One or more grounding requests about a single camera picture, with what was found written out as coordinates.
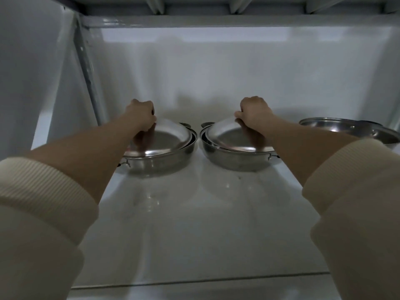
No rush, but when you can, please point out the person's right hand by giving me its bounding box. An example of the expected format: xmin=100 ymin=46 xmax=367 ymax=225
xmin=234 ymin=96 xmax=275 ymax=130

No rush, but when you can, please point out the person's left hand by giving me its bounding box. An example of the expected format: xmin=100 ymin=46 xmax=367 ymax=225
xmin=125 ymin=99 xmax=157 ymax=133

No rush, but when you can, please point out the stainless steel pot lid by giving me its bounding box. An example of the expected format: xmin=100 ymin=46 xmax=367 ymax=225
xmin=204 ymin=117 xmax=276 ymax=153
xmin=123 ymin=117 xmax=194 ymax=157

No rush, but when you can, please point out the person's right forearm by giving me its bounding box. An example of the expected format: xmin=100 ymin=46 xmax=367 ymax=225
xmin=254 ymin=114 xmax=360 ymax=187

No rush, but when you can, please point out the person's left forearm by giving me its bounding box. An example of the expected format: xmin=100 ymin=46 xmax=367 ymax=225
xmin=22 ymin=115 xmax=145 ymax=204

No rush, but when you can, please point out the white metal rack upright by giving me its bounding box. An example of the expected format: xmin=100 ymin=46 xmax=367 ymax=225
xmin=72 ymin=12 xmax=109 ymax=126

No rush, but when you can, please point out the white metal rack shelf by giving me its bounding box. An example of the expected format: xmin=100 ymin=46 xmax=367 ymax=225
xmin=61 ymin=0 xmax=400 ymax=29

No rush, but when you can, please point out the wide stainless steel pan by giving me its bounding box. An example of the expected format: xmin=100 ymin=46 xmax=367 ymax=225
xmin=298 ymin=117 xmax=400 ymax=151

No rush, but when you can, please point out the cream ribbed left sleeve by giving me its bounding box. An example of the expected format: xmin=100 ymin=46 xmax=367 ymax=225
xmin=0 ymin=157 xmax=99 ymax=300

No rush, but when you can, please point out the cream ribbed sleeve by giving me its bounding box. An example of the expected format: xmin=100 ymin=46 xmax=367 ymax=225
xmin=0 ymin=157 xmax=99 ymax=300
xmin=301 ymin=139 xmax=400 ymax=300

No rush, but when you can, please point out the cream ribbed right sleeve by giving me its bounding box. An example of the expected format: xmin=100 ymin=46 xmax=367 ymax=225
xmin=301 ymin=139 xmax=400 ymax=300

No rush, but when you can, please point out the stainless steel two-handled pot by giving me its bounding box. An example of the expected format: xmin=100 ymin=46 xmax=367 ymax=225
xmin=199 ymin=122 xmax=281 ymax=171
xmin=117 ymin=122 xmax=198 ymax=173

